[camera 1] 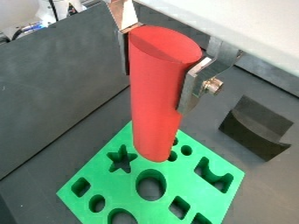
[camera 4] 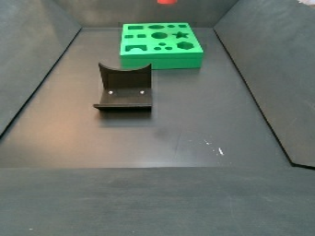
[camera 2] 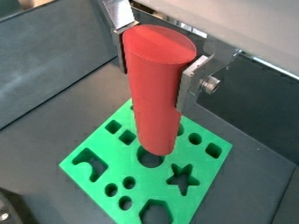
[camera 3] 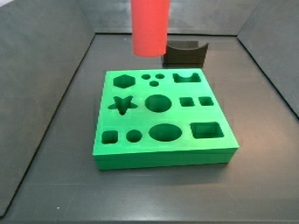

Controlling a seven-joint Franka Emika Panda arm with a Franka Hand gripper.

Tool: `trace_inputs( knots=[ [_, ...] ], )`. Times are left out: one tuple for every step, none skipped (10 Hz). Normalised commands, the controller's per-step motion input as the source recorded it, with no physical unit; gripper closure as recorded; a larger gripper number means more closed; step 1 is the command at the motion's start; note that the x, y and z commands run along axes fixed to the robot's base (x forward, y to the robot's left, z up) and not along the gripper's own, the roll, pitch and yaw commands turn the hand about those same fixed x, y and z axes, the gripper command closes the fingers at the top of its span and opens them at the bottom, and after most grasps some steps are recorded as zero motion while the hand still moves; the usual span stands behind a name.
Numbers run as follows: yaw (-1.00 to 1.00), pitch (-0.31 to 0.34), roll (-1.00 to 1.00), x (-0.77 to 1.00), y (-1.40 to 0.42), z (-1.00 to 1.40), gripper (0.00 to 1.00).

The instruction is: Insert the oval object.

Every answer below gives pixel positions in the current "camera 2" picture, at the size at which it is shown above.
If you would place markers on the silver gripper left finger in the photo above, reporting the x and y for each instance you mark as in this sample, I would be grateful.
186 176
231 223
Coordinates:
121 19

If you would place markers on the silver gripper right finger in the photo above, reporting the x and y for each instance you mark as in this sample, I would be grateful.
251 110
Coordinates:
198 76

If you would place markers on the red oval peg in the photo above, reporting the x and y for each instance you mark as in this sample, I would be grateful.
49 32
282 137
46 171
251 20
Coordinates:
158 52

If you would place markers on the black object at corner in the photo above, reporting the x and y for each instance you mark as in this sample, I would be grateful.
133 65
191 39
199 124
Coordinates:
11 208

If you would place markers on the green shape sorting board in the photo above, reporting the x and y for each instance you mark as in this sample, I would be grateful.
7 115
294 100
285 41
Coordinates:
110 167

